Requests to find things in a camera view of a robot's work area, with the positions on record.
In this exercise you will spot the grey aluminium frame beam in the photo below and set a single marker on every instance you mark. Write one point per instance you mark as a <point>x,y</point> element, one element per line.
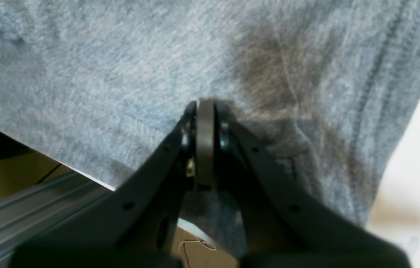
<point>35,210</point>

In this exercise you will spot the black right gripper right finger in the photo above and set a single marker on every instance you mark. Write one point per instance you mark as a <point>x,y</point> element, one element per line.
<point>284,226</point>

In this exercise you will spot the grey t-shirt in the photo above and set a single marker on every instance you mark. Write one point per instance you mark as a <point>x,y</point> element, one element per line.
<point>328,86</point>

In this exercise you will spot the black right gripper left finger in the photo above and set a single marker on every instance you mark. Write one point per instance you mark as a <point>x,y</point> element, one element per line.
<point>131,228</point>

